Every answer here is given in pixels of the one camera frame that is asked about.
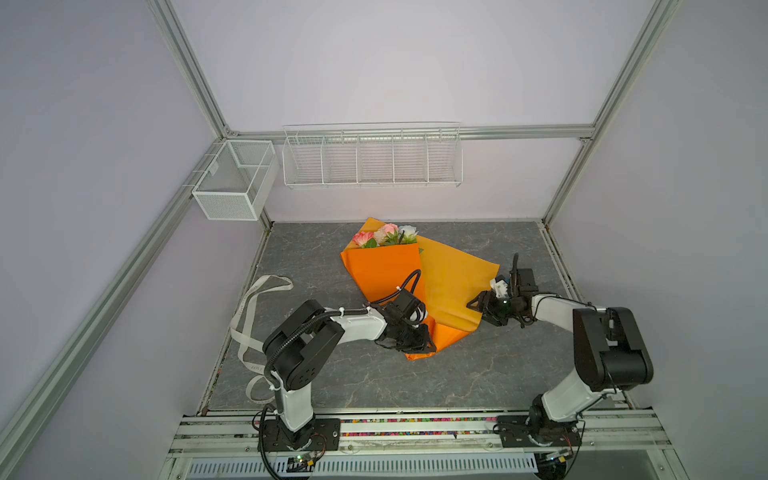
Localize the white vent grille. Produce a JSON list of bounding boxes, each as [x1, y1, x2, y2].
[[184, 452, 539, 479]]

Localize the pink fake rose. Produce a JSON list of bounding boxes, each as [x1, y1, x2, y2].
[[352, 232, 378, 249]]

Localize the small white mesh basket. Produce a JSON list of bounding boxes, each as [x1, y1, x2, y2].
[[192, 140, 279, 221]]

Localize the orange yellow wrapping paper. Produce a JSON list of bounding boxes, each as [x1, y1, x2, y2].
[[340, 218, 500, 361]]

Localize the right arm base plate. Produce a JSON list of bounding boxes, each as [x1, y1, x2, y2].
[[492, 414, 582, 448]]

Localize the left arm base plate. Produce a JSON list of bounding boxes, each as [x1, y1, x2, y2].
[[259, 418, 341, 452]]

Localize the aluminium mounting rail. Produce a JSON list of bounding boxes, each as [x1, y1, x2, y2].
[[168, 410, 673, 458]]

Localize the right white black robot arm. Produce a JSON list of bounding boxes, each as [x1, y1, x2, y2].
[[467, 267, 654, 446]]

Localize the long white wire basket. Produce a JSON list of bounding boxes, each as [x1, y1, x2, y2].
[[282, 122, 464, 188]]

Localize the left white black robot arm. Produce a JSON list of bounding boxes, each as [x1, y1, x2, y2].
[[260, 269, 436, 451]]

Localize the cream printed ribbon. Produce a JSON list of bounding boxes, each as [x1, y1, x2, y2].
[[228, 274, 294, 403]]

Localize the white fake rose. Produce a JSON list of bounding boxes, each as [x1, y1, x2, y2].
[[398, 225, 418, 244]]

